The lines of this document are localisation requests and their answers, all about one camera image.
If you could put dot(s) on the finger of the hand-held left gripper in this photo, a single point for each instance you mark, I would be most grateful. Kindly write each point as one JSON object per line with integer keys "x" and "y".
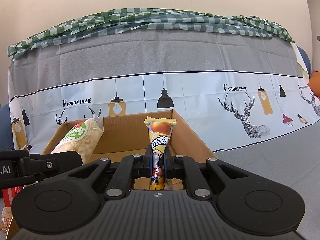
{"x": 57, "y": 162}

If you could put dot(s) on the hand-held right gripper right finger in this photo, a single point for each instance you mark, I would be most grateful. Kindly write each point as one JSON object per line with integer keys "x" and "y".
{"x": 168, "y": 163}

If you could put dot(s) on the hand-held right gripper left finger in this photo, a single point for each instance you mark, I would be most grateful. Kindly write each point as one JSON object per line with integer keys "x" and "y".
{"x": 145, "y": 163}

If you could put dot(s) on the red snack packet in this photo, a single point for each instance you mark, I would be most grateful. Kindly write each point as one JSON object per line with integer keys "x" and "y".
{"x": 10, "y": 195}

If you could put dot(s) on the green label snack packet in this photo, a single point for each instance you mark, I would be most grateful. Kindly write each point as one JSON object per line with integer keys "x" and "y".
{"x": 75, "y": 137}

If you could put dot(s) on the yellow cone snack packet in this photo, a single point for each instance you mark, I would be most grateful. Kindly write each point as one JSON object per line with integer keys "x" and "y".
{"x": 160, "y": 132}

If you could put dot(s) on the brown cardboard box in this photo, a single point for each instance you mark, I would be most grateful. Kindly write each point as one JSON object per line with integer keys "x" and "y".
{"x": 120, "y": 130}

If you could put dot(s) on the beige snack packet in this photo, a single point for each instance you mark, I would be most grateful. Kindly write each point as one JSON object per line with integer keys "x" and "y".
{"x": 7, "y": 217}

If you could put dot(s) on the grey printed sofa cover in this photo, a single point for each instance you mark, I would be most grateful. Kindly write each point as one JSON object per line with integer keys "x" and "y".
{"x": 175, "y": 55}

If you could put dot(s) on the green checkered cloth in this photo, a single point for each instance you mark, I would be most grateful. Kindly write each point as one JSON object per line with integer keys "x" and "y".
{"x": 150, "y": 20}

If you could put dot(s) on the cream cloth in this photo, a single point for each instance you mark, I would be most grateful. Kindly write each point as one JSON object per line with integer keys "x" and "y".
{"x": 300, "y": 60}

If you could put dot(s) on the orange armchair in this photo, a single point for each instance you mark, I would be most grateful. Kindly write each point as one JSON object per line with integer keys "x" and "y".
{"x": 315, "y": 82}

